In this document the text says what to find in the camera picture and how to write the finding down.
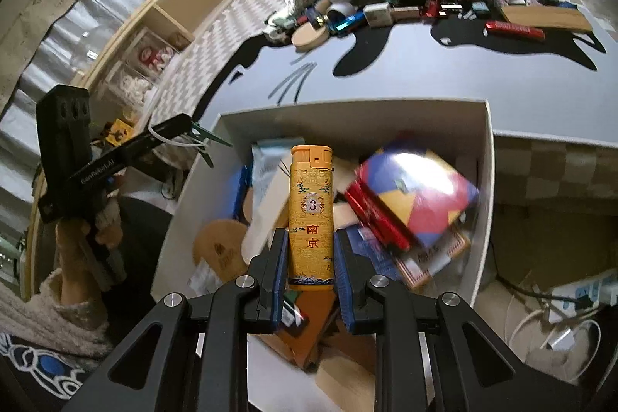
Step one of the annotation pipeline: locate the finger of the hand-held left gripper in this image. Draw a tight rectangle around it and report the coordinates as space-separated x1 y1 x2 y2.
123 114 193 169

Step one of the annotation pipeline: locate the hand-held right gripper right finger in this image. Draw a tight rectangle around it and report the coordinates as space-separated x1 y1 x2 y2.
334 227 568 412

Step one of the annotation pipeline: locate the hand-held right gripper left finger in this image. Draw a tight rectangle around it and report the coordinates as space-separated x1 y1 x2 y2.
58 227 290 412

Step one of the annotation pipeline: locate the green binder clip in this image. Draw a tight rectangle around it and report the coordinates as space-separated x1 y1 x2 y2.
186 119 233 168

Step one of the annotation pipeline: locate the orange lighter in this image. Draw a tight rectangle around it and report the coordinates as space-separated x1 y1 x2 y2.
288 144 334 293

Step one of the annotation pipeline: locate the white cardboard box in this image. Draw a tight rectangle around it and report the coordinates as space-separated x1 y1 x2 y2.
149 99 496 412

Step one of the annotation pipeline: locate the round wooden disc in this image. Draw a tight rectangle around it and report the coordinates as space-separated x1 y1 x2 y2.
292 23 332 52

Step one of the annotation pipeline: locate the person's left forearm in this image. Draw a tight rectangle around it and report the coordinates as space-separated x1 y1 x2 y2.
0 270 112 362

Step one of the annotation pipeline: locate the person's left hand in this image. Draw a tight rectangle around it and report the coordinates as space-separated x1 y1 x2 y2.
55 198 124 297

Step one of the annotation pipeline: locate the orange booklet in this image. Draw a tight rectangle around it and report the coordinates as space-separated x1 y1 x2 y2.
269 290 340 370

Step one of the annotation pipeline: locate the small yellow box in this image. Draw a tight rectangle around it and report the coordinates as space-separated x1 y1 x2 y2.
107 119 134 148

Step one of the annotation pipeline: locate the dark blue packet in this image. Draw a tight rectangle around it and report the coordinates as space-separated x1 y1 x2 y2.
344 225 411 280

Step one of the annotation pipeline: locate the clear white flower display box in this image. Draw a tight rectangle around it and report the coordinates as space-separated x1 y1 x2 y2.
104 62 155 109

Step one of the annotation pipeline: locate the clear doll display box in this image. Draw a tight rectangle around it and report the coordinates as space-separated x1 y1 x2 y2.
123 31 182 80

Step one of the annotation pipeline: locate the engraved wooden disc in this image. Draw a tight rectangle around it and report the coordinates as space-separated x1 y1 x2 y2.
192 219 250 283

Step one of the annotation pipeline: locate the pink patterned box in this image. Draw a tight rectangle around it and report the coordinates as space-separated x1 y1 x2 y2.
393 231 472 290

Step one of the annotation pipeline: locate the pale teal packet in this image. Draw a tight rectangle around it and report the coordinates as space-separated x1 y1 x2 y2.
251 138 306 200

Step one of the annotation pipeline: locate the colourful patterned box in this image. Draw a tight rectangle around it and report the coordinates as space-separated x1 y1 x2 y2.
354 146 480 249

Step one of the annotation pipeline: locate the metallic blue lighter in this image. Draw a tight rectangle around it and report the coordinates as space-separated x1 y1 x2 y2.
330 13 366 36

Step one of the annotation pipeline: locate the white plug adapter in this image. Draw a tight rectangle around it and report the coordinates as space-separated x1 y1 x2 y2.
549 329 576 351

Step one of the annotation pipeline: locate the person's patterned dark clothing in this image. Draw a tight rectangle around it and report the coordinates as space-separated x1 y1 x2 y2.
0 330 90 400

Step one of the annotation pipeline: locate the white power strip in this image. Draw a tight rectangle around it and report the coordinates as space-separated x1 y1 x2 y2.
550 268 618 321

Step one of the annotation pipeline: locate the small white box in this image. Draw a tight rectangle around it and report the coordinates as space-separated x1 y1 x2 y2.
362 3 393 27

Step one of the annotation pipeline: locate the small brown box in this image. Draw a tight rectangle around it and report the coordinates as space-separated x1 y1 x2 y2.
391 6 422 23

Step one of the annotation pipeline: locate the wooden board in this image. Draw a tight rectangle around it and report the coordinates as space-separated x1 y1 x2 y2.
500 3 593 33

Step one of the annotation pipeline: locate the white cable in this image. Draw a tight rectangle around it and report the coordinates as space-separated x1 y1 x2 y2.
511 308 602 386

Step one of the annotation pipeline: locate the black cable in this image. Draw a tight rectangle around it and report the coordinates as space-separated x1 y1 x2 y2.
493 273 592 311

